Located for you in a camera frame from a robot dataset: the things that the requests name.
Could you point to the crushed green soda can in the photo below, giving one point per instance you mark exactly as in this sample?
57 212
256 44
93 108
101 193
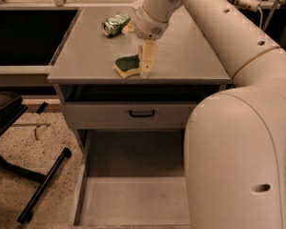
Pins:
114 25

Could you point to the green and yellow sponge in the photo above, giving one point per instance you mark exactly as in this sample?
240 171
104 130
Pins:
127 66

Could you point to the grey drawer cabinet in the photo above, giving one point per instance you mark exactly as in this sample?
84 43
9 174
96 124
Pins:
185 70

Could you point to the open grey middle drawer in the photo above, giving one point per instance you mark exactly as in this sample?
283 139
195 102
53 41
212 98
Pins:
131 180

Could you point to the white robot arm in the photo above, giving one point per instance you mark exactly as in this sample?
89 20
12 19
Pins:
235 140

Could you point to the closed top drawer, black handle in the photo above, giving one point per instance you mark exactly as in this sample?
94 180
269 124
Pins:
126 116

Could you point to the white ceramic bowl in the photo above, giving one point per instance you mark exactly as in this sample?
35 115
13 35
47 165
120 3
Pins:
137 5

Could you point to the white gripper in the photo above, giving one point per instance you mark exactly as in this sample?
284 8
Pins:
147 27

